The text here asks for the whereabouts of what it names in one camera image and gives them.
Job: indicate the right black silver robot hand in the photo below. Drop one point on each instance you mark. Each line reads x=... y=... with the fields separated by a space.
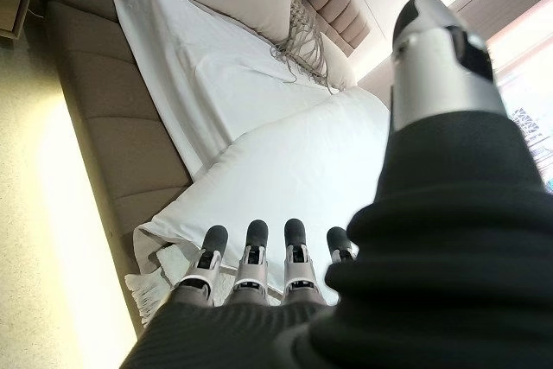
x=453 y=256

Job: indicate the white duvet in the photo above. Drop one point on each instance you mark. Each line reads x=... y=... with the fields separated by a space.
x=281 y=161

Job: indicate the white bed sheet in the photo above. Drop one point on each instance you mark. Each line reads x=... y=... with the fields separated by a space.
x=173 y=62

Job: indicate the bright window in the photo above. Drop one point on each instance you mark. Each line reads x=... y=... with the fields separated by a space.
x=531 y=84

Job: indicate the fringed macrame cushion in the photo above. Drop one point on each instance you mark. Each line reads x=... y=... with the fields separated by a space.
x=302 y=36

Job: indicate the brown upholstered bed frame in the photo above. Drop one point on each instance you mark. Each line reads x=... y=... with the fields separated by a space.
x=99 y=97

